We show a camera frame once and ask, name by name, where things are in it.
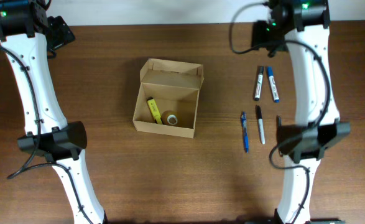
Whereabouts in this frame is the blue cap whiteboard marker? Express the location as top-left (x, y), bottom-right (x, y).
top-left (267, 67), bottom-right (280, 103)

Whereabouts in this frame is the black cap whiteboard marker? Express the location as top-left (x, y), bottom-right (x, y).
top-left (254, 66), bottom-right (264, 101)

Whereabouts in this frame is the black cap permanent marker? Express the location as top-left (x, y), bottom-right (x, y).
top-left (256, 105), bottom-right (266, 144)

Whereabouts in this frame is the thin black pen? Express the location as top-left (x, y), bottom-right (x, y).
top-left (276, 115), bottom-right (282, 128)

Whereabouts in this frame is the blue ballpoint pen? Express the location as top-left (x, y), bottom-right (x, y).
top-left (241, 111), bottom-right (249, 154)

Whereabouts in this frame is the brown cardboard box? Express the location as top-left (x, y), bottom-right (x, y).
top-left (132, 58), bottom-right (204, 138)

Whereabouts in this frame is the yellow highlighter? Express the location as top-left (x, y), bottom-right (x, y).
top-left (147, 97), bottom-right (163, 124)

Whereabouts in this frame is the yellow tape roll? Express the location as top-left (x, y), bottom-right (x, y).
top-left (161, 110), bottom-right (179, 126)

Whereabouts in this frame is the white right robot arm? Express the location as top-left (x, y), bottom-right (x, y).
top-left (252, 1), bottom-right (351, 223)

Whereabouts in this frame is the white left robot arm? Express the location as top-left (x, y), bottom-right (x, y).
top-left (0, 0), bottom-right (108, 223)

